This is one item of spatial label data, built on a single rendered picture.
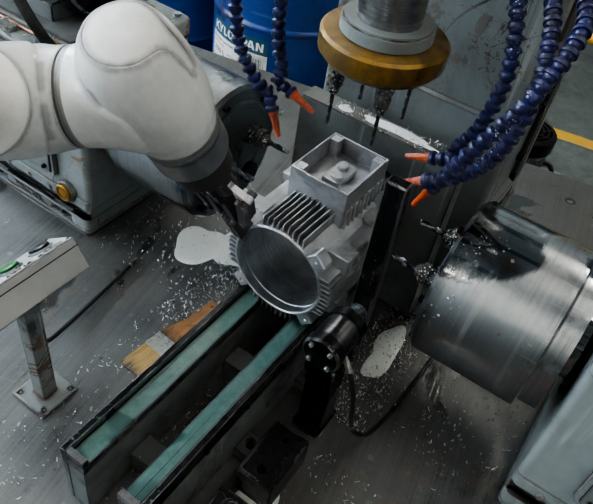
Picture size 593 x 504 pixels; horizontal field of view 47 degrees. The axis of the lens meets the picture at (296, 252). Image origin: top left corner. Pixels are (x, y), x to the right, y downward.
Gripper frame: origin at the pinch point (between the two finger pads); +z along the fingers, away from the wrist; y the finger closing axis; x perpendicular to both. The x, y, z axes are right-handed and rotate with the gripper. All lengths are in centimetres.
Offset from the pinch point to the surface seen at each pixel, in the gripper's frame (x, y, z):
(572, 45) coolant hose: -32.3, -29.8, -18.5
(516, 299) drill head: -10.0, -37.7, 2.5
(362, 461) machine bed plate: 17.8, -29.5, 24.8
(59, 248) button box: 17.2, 15.3, -7.5
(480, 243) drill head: -14.5, -30.1, 2.3
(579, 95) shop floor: -207, -5, 247
